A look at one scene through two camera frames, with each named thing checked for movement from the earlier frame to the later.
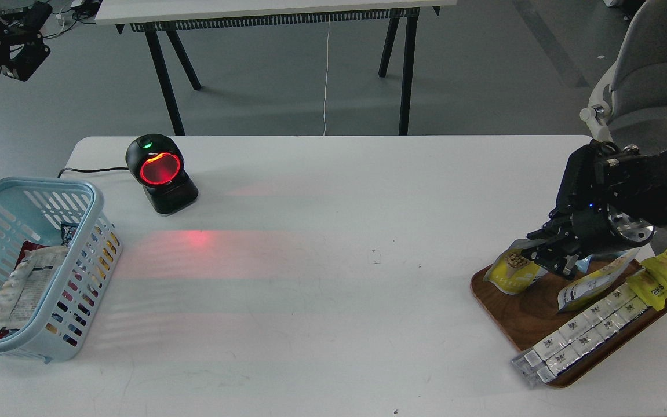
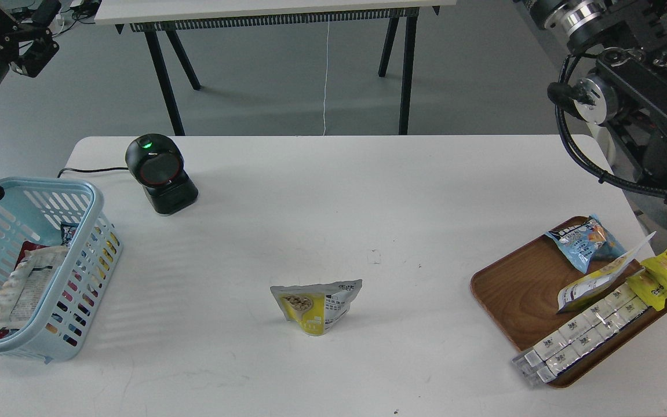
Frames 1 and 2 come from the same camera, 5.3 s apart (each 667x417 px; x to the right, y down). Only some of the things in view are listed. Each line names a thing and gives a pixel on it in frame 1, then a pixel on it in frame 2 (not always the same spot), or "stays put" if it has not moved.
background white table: (167, 16) stays put
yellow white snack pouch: (511, 271) → (314, 307)
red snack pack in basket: (0, 333) stays put
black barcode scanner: (157, 164) stays put
